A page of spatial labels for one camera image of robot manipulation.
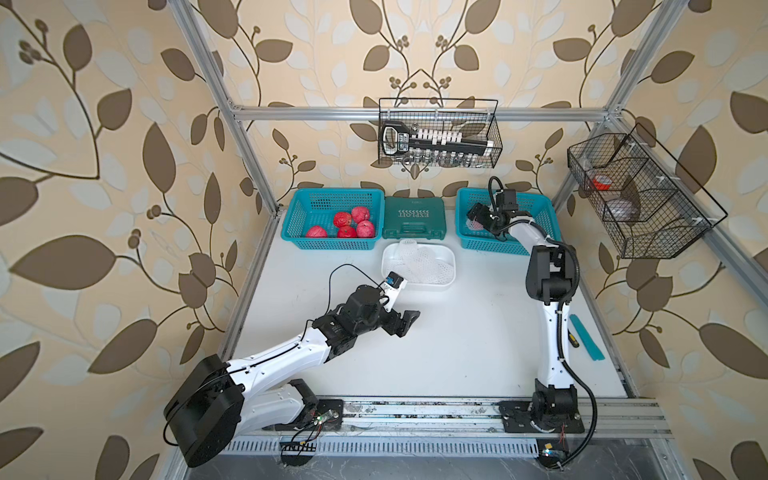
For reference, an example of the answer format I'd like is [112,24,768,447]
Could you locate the white foam net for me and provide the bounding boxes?
[396,239,419,263]
[395,248,455,285]

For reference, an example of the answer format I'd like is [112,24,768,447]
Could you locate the red apple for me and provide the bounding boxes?
[351,206,371,224]
[355,220,376,238]

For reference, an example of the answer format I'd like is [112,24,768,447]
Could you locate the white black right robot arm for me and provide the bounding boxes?
[466,186,595,433]

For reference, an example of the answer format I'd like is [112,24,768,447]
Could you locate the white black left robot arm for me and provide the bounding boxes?
[163,284,420,468]

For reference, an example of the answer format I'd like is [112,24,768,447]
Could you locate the teal right plastic basket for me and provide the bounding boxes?
[455,187,561,256]

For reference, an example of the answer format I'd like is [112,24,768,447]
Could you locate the teal plastic basket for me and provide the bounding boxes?
[281,188,385,250]
[455,187,561,256]

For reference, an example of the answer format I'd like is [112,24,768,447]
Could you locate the white plastic tray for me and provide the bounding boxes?
[381,239,457,291]

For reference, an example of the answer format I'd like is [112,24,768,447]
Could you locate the green plastic tool case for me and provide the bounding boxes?
[382,196,447,240]

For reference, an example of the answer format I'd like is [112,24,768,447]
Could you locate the black white tool in basket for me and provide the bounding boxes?
[378,122,497,157]

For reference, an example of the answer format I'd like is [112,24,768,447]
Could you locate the teal left plastic basket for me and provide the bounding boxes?
[281,188,385,250]

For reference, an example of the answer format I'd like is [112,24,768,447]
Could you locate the teal flat tool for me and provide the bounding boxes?
[570,314,606,361]

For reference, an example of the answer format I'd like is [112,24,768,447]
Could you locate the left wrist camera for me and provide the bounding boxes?
[381,271,407,312]

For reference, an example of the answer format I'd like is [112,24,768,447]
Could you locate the black wire basket back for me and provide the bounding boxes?
[377,97,503,169]

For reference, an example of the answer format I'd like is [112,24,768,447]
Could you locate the black wire basket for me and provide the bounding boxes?
[377,97,503,169]
[567,123,728,260]

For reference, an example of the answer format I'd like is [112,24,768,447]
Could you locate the red object in wire basket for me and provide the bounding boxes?
[590,174,613,191]

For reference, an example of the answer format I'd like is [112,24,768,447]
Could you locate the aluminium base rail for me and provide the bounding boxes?
[176,395,673,439]

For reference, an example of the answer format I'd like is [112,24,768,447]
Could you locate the black wire basket right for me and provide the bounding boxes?
[567,123,728,260]

